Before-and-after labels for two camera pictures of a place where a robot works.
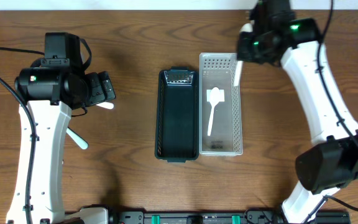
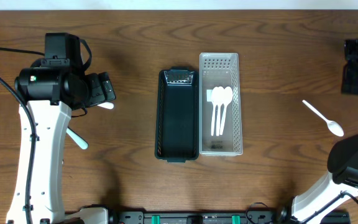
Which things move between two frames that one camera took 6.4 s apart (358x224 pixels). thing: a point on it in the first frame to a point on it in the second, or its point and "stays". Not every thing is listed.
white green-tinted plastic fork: (82, 143) stays
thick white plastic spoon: (107, 105) stays
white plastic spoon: (238, 74) to (219, 99)
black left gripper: (101, 88) stays
